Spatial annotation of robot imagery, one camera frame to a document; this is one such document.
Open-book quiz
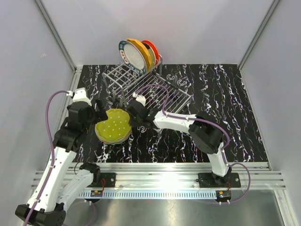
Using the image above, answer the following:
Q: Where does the grey wire dish rack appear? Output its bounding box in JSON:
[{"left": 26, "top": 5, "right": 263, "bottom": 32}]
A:
[{"left": 102, "top": 61, "right": 191, "bottom": 115}]

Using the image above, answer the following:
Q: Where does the right aluminium corner post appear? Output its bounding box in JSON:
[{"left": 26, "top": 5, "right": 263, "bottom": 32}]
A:
[{"left": 238, "top": 0, "right": 282, "bottom": 71}]

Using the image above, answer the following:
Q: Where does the left aluminium corner post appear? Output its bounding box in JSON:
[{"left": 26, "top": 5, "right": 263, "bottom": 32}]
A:
[{"left": 33, "top": 0, "right": 78, "bottom": 73}]

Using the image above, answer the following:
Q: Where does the stack of plates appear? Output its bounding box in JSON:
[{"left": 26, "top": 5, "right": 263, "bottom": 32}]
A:
[{"left": 95, "top": 130, "right": 132, "bottom": 144}]

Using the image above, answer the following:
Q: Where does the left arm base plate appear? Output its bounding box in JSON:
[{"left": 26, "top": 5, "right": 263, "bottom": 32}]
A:
[{"left": 88, "top": 172, "right": 117, "bottom": 188}]

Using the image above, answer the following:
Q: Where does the aluminium rail frame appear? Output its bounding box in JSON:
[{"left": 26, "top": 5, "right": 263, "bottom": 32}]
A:
[{"left": 30, "top": 162, "right": 287, "bottom": 196}]

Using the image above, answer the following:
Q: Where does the aluminium corner post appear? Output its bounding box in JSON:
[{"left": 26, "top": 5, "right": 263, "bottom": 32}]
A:
[
  {"left": 238, "top": 0, "right": 282, "bottom": 71},
  {"left": 33, "top": 0, "right": 78, "bottom": 73}
]

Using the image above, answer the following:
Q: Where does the slotted cable duct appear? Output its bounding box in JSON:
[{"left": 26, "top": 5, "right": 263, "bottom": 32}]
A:
[{"left": 78, "top": 189, "right": 217, "bottom": 200}]

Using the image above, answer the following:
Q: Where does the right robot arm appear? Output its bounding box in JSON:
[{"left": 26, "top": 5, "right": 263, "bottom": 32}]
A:
[{"left": 126, "top": 100, "right": 232, "bottom": 187}]

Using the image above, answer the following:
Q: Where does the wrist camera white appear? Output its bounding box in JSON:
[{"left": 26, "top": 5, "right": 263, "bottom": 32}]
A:
[
  {"left": 66, "top": 88, "right": 92, "bottom": 106},
  {"left": 132, "top": 92, "right": 146, "bottom": 106}
]

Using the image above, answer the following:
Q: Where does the green dotted scalloped plate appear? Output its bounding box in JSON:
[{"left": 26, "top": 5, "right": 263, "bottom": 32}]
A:
[{"left": 95, "top": 109, "right": 132, "bottom": 134}]

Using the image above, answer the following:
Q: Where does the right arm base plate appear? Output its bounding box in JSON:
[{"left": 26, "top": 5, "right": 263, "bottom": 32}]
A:
[{"left": 196, "top": 173, "right": 241, "bottom": 188}]

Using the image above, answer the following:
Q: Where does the white plate green rim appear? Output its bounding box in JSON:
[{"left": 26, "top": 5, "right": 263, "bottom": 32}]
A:
[{"left": 118, "top": 40, "right": 147, "bottom": 75}]

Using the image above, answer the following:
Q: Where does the orange red plate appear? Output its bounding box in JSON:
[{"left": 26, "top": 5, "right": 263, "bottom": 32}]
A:
[{"left": 142, "top": 40, "right": 159, "bottom": 65}]

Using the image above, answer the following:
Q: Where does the yellow dotted scalloped plate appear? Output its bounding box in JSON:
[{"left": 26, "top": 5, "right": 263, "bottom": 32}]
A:
[{"left": 127, "top": 38, "right": 152, "bottom": 71}]

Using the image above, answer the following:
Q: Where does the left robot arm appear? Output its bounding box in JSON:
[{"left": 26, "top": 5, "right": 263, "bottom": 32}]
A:
[{"left": 15, "top": 100, "right": 108, "bottom": 226}]

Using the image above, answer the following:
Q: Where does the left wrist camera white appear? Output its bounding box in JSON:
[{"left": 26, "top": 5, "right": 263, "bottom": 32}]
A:
[{"left": 66, "top": 88, "right": 92, "bottom": 106}]

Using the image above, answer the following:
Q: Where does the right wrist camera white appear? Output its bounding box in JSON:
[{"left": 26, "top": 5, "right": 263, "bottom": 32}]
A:
[{"left": 132, "top": 92, "right": 146, "bottom": 106}]

